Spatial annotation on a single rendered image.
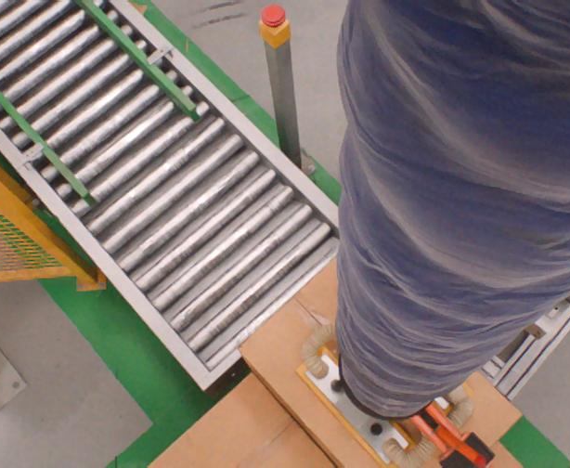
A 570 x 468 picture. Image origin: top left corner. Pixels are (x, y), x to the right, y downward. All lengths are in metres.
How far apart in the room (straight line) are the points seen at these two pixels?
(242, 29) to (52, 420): 1.87
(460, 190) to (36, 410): 2.68
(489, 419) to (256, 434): 0.73
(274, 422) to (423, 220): 1.81
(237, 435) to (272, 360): 0.45
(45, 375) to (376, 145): 2.65
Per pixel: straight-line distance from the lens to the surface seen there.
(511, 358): 2.63
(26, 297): 3.10
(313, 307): 1.85
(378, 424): 1.76
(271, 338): 1.84
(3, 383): 3.04
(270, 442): 2.21
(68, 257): 2.70
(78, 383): 2.94
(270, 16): 2.14
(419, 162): 0.39
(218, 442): 2.23
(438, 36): 0.30
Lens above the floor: 2.75
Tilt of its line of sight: 70 degrees down
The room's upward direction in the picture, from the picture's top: 11 degrees counter-clockwise
